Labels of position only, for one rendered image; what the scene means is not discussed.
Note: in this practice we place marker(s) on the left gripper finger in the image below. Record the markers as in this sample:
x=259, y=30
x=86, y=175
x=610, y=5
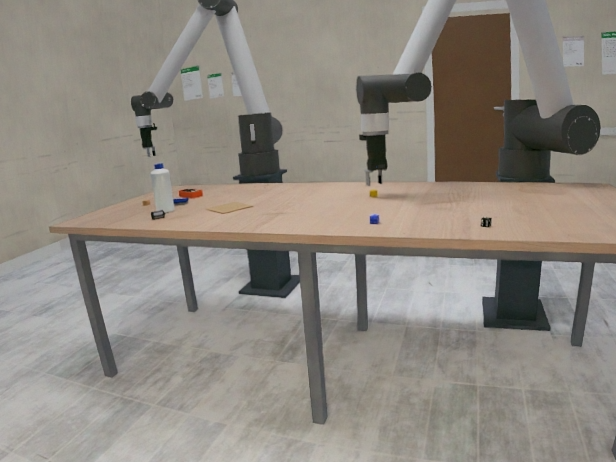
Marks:
x=380, y=179
x=368, y=177

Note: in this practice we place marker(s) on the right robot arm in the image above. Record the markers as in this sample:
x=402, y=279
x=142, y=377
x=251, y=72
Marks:
x=258, y=156

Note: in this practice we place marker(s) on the tan mat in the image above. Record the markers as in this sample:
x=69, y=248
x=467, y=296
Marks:
x=230, y=207

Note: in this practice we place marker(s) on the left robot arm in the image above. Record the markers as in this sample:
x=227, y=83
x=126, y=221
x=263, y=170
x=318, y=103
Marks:
x=550, y=122

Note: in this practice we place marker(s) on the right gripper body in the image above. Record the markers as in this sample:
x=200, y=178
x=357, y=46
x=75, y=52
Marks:
x=143, y=122

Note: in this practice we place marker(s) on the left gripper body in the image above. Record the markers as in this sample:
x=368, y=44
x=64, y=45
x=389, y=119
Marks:
x=372, y=125

